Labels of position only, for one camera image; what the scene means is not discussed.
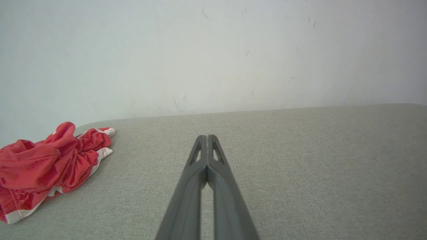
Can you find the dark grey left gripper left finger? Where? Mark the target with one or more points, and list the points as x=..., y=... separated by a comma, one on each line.
x=186, y=196

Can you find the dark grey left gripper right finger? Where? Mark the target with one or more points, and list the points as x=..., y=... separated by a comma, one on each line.
x=230, y=206

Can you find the grey fabric sofa cushion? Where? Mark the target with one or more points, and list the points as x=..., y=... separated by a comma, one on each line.
x=317, y=173

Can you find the red shorts with white trim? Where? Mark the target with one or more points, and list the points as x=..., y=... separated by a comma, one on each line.
x=40, y=166

